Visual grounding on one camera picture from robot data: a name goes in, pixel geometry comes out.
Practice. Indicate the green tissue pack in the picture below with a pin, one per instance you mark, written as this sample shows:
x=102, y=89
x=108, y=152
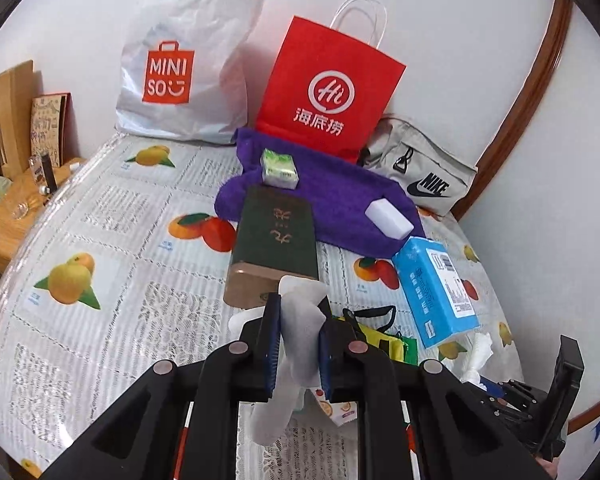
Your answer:
x=280, y=169

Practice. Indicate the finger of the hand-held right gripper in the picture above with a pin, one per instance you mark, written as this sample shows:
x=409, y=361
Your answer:
x=517, y=400

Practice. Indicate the white cloth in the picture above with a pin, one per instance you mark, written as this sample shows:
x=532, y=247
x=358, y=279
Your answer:
x=300, y=340

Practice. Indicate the red paper bag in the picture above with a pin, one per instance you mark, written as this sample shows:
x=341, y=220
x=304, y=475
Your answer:
x=325, y=90

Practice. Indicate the crumpled white tissue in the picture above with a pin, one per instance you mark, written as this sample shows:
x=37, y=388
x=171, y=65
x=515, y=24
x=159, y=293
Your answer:
x=477, y=355

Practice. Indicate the orange print packet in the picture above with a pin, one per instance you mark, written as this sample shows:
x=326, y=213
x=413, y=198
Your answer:
x=340, y=410

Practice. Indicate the small black bottle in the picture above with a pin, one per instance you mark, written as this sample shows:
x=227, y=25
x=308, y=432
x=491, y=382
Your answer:
x=42, y=172

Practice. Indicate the wooden bed headboard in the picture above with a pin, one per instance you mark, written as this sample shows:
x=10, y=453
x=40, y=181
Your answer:
x=10, y=110

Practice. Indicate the yellow green bag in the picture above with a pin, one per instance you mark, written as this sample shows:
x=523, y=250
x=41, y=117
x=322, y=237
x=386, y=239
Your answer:
x=380, y=340

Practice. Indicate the wooden nightstand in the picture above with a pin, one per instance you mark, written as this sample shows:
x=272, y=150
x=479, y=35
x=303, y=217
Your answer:
x=10, y=240

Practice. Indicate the blue tissue pack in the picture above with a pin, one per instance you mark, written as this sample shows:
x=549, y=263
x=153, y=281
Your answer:
x=432, y=295

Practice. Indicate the wooden wall trim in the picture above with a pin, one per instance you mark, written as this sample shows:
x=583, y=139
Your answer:
x=530, y=95

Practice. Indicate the fruit print tablecloth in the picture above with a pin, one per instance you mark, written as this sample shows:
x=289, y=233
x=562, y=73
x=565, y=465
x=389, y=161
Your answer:
x=130, y=260

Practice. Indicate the dark green box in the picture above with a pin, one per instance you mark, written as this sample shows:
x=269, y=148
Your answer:
x=275, y=230

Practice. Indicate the white plastic bag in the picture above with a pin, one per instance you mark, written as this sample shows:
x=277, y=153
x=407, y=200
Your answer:
x=190, y=50

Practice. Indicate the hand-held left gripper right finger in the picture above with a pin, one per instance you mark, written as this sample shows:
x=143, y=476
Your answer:
x=325, y=360

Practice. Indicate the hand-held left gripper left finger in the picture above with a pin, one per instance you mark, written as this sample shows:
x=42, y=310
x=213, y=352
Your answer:
x=272, y=345

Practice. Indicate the purple towel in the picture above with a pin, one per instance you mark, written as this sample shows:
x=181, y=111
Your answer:
x=330, y=185

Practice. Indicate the clear glass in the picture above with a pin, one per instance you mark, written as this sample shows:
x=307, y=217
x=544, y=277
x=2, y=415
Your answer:
x=21, y=208

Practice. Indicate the grey bag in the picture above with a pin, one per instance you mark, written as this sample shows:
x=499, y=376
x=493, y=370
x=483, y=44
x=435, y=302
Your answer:
x=430, y=170

